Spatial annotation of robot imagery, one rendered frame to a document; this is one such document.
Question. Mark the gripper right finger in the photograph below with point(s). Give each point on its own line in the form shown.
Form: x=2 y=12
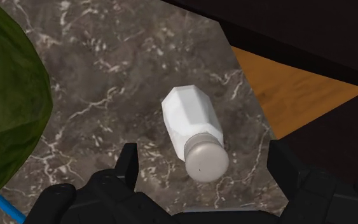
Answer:
x=302 y=186

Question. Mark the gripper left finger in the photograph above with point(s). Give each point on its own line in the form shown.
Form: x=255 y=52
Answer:
x=113 y=192

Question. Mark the white bottle with grey cap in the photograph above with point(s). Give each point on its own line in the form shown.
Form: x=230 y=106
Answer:
x=195 y=131

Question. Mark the blue stick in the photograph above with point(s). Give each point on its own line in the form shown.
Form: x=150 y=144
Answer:
x=8 y=208

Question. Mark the large green rounded object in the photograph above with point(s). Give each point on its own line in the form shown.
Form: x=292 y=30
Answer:
x=9 y=105

